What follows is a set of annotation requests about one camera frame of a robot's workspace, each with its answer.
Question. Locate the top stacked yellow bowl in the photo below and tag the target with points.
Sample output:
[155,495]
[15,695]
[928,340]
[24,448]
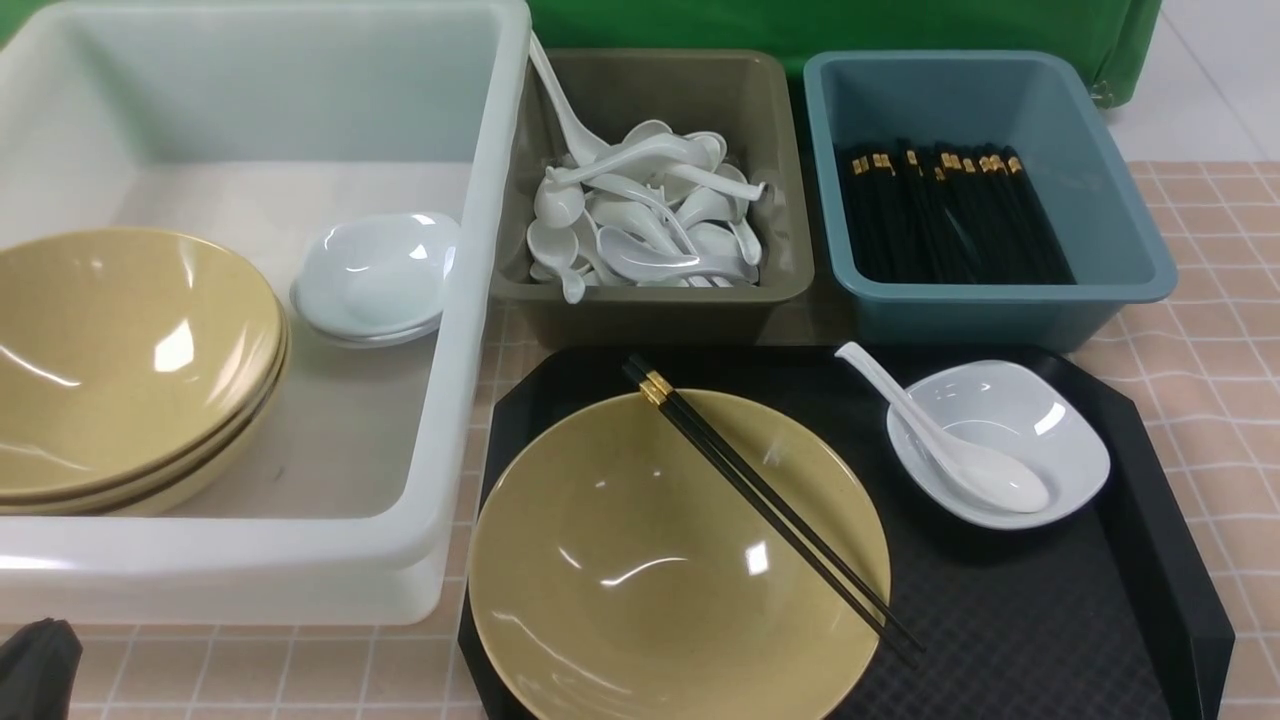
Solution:
[111,264]

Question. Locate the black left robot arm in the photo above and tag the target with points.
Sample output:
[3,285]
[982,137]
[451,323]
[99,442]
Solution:
[39,664]

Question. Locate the small white square dish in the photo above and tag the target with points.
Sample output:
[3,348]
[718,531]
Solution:
[1008,407]

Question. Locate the yellow noodle bowl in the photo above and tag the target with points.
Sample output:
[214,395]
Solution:
[615,574]

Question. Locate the top stacked white dish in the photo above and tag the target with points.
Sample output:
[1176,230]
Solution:
[377,275]

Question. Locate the long white ladle spoon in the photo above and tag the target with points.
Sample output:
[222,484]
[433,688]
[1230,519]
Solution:
[565,110]

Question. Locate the stacked white dish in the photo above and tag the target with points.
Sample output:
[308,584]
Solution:
[431,326]
[377,275]

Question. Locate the pile of white spoons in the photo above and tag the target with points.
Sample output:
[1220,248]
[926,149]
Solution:
[655,210]

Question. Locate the blue chopstick bin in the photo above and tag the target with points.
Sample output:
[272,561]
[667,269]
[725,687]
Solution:
[1034,102]

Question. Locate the bottom stacked white dish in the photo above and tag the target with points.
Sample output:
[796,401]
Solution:
[431,326]

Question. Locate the olive spoon bin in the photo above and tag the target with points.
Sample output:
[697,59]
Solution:
[740,94]

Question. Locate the black serving tray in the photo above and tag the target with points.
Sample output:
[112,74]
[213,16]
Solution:
[1107,614]

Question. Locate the green cloth backdrop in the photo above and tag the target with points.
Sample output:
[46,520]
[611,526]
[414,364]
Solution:
[1105,42]

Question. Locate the stacked yellow bowl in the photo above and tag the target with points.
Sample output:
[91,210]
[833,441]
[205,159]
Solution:
[262,400]
[111,264]

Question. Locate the bundle of black chopsticks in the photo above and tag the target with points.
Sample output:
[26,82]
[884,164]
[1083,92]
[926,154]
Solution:
[947,214]

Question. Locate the white soup spoon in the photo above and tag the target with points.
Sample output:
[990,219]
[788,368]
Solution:
[996,478]

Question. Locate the large white plastic tub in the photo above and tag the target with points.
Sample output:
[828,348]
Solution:
[259,125]

